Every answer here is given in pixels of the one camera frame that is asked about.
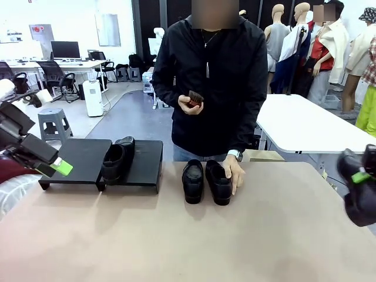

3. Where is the silver wristwatch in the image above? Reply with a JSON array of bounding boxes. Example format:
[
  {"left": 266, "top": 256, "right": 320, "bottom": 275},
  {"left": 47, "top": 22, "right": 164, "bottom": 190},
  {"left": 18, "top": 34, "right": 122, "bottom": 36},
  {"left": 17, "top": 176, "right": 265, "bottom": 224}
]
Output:
[{"left": 227, "top": 149, "right": 244, "bottom": 163}]

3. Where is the mannequin in grey tank top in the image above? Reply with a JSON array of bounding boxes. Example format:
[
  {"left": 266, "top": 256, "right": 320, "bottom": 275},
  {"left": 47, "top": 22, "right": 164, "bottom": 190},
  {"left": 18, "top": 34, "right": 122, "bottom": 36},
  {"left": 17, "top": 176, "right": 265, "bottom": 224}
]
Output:
[{"left": 263, "top": 2, "right": 292, "bottom": 73}]

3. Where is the thin silver necklace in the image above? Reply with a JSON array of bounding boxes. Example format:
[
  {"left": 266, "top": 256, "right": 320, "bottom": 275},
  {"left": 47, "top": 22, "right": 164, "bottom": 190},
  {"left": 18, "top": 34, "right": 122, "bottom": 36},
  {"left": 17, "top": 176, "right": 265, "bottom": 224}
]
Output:
[{"left": 201, "top": 28, "right": 221, "bottom": 48}]

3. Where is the black backpack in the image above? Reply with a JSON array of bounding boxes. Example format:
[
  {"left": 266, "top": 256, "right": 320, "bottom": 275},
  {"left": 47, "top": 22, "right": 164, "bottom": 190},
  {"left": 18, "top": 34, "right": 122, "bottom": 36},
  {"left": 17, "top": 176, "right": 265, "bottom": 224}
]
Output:
[{"left": 128, "top": 53, "right": 145, "bottom": 70}]

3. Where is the black leather zip shoe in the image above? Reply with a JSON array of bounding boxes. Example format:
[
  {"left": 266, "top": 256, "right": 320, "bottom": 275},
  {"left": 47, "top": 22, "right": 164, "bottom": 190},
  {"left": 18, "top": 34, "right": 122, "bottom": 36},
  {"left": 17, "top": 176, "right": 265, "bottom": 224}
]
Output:
[
  {"left": 204, "top": 159, "right": 233, "bottom": 206},
  {"left": 181, "top": 159, "right": 205, "bottom": 205},
  {"left": 336, "top": 148, "right": 376, "bottom": 227},
  {"left": 101, "top": 136, "right": 136, "bottom": 186}
]

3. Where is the person in black jacket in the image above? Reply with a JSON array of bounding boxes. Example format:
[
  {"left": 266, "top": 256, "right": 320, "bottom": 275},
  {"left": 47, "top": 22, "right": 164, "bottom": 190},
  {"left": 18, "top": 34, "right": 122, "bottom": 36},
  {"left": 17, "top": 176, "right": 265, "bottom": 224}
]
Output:
[{"left": 152, "top": 0, "right": 268, "bottom": 162}]

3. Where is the black mesh office chair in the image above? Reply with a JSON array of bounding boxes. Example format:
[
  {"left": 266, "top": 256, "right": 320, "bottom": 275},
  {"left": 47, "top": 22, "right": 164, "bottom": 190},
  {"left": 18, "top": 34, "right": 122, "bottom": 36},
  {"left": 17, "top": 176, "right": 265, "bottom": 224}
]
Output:
[
  {"left": 0, "top": 61, "right": 35, "bottom": 95},
  {"left": 37, "top": 60, "right": 80, "bottom": 103},
  {"left": 89, "top": 51, "right": 118, "bottom": 83}
]

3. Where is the black metal shoe stand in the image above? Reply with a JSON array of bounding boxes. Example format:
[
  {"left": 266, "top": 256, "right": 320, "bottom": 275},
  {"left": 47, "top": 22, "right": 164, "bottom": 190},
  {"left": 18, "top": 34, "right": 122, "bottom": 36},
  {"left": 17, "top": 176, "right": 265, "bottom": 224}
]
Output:
[
  {"left": 99, "top": 139, "right": 164, "bottom": 194},
  {"left": 38, "top": 138, "right": 113, "bottom": 192}
]

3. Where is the maroon cloth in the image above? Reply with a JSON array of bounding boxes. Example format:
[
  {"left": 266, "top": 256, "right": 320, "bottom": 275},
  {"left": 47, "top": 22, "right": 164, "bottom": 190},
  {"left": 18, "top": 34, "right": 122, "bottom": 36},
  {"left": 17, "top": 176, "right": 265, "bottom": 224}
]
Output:
[{"left": 0, "top": 154, "right": 42, "bottom": 184}]

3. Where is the white background table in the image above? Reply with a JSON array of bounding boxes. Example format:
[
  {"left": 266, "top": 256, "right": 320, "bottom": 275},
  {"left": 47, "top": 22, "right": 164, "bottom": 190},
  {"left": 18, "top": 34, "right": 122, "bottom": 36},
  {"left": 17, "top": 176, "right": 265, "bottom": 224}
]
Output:
[{"left": 255, "top": 93, "right": 376, "bottom": 154}]

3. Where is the grey wall panel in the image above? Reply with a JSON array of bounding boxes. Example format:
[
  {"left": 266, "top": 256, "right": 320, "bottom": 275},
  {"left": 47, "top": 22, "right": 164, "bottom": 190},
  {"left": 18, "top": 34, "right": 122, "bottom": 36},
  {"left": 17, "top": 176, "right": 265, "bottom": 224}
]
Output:
[{"left": 95, "top": 13, "right": 122, "bottom": 47}]

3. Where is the mannequin in plaid and neon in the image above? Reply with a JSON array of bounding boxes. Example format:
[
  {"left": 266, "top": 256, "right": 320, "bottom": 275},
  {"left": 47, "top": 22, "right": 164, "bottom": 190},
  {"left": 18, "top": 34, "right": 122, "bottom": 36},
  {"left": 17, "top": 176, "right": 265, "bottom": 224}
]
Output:
[{"left": 354, "top": 38, "right": 376, "bottom": 139}]

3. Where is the brown shoe brush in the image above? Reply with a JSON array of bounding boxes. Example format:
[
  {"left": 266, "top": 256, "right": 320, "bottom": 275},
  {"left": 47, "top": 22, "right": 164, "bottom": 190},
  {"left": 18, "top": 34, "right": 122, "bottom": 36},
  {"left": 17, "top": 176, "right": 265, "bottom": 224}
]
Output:
[{"left": 187, "top": 90, "right": 206, "bottom": 109}]

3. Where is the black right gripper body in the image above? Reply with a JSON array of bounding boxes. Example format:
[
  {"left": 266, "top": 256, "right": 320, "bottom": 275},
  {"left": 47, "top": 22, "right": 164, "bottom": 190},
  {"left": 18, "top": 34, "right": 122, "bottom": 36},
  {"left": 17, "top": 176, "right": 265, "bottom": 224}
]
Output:
[{"left": 361, "top": 143, "right": 376, "bottom": 177}]

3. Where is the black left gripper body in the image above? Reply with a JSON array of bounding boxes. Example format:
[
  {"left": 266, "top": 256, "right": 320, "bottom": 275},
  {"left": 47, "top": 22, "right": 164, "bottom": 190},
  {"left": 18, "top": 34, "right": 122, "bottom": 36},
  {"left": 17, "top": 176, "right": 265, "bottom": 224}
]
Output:
[{"left": 0, "top": 102, "right": 36, "bottom": 166}]

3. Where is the tan cardboard box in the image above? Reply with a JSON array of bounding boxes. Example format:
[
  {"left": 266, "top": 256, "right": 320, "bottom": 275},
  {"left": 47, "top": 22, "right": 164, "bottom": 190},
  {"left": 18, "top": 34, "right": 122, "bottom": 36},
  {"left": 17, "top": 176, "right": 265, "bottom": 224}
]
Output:
[{"left": 243, "top": 149, "right": 286, "bottom": 163}]

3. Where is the mannequin with bucket hat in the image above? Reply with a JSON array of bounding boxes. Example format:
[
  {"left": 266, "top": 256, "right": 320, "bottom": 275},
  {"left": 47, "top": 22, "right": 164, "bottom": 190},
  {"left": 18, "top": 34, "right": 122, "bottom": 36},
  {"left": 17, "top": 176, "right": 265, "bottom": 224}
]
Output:
[{"left": 341, "top": 7, "right": 376, "bottom": 118}]

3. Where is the clear plastic storage box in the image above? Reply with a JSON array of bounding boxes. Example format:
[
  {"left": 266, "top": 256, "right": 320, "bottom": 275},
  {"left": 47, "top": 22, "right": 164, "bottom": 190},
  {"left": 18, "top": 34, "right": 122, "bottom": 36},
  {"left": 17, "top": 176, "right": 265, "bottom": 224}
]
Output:
[{"left": 142, "top": 72, "right": 156, "bottom": 94}]

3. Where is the grey board with red sticker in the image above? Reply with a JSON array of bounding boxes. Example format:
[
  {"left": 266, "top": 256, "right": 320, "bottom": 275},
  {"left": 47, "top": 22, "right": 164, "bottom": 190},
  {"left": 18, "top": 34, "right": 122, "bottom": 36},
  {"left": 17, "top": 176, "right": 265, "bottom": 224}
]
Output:
[{"left": 28, "top": 23, "right": 55, "bottom": 58}]

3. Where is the black tripod pole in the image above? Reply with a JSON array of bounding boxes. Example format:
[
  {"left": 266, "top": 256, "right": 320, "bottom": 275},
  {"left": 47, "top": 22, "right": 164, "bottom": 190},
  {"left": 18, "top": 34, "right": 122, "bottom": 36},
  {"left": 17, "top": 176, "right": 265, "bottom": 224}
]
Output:
[{"left": 286, "top": 25, "right": 308, "bottom": 96}]

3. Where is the long white office desk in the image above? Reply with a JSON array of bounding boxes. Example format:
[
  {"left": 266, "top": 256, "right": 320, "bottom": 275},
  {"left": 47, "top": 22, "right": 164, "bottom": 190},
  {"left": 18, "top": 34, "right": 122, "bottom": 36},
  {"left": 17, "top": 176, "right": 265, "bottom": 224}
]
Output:
[{"left": 0, "top": 59, "right": 110, "bottom": 98}]

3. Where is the white figure on stand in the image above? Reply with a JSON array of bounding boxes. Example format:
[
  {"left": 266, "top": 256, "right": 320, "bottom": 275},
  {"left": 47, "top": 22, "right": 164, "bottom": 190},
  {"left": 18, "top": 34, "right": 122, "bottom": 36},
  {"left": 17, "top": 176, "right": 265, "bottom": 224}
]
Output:
[{"left": 148, "top": 26, "right": 166, "bottom": 56}]

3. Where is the person's right hand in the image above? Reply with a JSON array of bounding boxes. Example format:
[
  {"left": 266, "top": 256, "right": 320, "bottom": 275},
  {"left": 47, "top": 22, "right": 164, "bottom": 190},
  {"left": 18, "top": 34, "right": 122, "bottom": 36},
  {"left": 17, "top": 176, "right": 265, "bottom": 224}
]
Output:
[{"left": 178, "top": 95, "right": 204, "bottom": 116}]

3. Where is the left forearm in black sleeve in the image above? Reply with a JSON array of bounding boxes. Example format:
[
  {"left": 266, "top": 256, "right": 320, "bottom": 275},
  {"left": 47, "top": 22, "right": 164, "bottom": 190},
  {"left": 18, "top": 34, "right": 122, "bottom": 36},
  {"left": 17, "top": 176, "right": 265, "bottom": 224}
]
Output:
[{"left": 231, "top": 88, "right": 268, "bottom": 153}]

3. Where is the white air purifier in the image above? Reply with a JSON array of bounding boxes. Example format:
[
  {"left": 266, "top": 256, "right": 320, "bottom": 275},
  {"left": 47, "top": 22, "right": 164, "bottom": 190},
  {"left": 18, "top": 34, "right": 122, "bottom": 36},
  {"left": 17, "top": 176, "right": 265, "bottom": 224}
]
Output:
[{"left": 82, "top": 79, "right": 104, "bottom": 118}]

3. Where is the person's left hand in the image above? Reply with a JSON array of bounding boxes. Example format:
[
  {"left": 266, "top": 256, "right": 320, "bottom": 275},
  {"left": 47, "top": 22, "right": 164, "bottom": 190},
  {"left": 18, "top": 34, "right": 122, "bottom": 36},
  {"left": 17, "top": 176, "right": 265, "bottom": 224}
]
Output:
[{"left": 224, "top": 160, "right": 247, "bottom": 196}]

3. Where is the mannequin in cream coat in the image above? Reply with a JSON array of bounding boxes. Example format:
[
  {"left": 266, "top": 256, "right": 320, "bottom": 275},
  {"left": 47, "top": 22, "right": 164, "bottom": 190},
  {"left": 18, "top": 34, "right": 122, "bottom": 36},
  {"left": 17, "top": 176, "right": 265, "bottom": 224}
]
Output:
[{"left": 307, "top": 0, "right": 351, "bottom": 99}]

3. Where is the right forearm in black sleeve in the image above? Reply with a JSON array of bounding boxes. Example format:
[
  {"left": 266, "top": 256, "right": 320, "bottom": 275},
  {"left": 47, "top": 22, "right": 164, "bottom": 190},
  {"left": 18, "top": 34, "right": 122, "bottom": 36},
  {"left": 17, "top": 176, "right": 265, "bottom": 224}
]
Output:
[{"left": 152, "top": 78, "right": 184, "bottom": 108}]

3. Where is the black computer monitor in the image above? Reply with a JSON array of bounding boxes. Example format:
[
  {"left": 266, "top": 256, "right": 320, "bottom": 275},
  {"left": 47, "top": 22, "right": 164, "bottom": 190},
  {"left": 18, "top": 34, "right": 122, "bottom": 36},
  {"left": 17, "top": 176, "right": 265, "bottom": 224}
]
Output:
[{"left": 50, "top": 41, "right": 81, "bottom": 61}]

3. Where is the mannequin in white navy jacket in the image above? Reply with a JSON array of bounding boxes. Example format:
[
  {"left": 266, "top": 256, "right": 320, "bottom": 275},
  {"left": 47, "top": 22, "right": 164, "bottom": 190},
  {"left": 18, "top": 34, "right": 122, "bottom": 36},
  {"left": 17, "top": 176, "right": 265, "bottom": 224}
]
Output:
[{"left": 270, "top": 2, "right": 313, "bottom": 95}]

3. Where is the white plastic sheet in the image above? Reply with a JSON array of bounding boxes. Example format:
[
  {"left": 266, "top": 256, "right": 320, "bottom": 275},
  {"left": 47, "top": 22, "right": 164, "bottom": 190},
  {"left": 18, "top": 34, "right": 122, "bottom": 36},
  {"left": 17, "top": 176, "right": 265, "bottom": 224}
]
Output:
[{"left": 0, "top": 173, "right": 43, "bottom": 221}]

